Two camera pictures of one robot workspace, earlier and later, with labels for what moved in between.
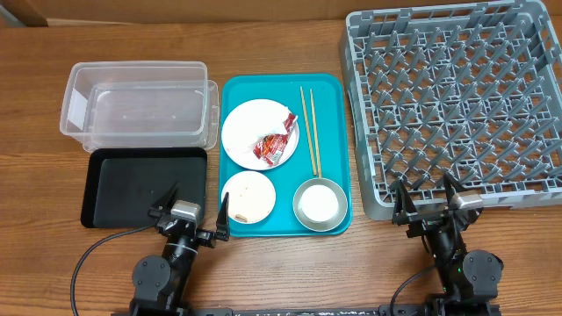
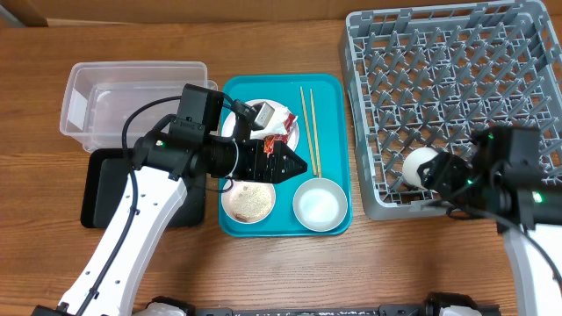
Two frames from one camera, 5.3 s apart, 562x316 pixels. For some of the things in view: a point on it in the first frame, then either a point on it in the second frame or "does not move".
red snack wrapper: x=270 y=148 does not move
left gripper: x=222 y=227 -> x=255 y=170
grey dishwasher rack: x=472 y=92 does not move
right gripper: x=405 y=211 -> x=440 y=172
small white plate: x=251 y=197 does not move
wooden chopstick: x=310 y=133 does not move
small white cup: x=318 y=203 -> x=411 y=163
